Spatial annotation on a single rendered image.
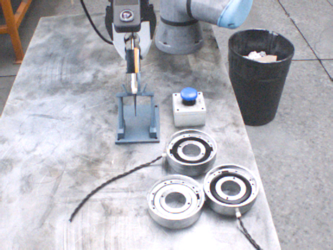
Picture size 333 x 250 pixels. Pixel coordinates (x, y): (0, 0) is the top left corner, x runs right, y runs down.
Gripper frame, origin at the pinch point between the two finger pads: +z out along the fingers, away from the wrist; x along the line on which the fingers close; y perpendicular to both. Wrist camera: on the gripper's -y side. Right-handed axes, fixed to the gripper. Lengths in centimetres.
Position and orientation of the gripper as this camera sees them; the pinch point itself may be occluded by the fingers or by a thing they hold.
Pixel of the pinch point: (133, 55)
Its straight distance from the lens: 79.9
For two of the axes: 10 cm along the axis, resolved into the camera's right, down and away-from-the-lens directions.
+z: 0.2, 7.4, 6.7
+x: -10.0, 0.3, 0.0
